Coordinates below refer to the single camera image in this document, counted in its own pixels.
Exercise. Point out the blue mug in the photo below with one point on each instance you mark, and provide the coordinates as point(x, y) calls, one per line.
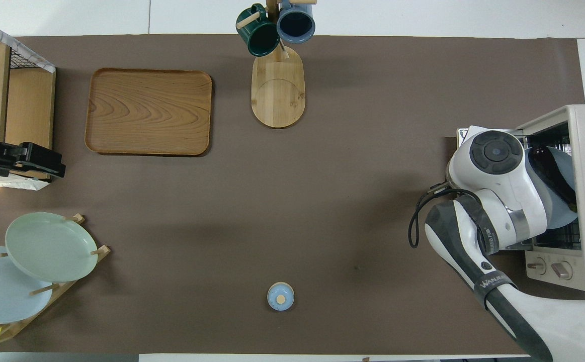
point(296, 22)

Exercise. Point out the wooden serving tray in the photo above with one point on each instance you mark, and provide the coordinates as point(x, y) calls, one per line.
point(149, 111)

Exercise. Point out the dark purple eggplant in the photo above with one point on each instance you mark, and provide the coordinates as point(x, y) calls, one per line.
point(549, 166)

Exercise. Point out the pale green plate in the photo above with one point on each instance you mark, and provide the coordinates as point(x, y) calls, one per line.
point(51, 246)

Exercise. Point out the wooden mug tree stand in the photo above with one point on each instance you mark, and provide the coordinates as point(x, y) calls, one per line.
point(278, 95)

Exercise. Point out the brown table mat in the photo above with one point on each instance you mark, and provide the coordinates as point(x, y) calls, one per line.
point(272, 201)

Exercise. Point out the wooden plate rack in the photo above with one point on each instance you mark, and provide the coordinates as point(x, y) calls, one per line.
point(102, 250)

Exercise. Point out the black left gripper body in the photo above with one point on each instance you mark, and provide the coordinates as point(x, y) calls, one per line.
point(5, 160)

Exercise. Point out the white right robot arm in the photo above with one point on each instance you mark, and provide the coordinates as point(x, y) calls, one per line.
point(503, 186)

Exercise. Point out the light blue ringed plate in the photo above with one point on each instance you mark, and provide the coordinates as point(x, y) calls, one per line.
point(561, 211)

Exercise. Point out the silver oven knob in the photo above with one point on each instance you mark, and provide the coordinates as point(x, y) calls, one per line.
point(536, 266)
point(562, 270)

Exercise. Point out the pale blue large plate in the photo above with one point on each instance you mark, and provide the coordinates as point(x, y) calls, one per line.
point(0, 291)

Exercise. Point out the dark green mug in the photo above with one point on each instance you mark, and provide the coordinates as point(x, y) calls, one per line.
point(261, 36)

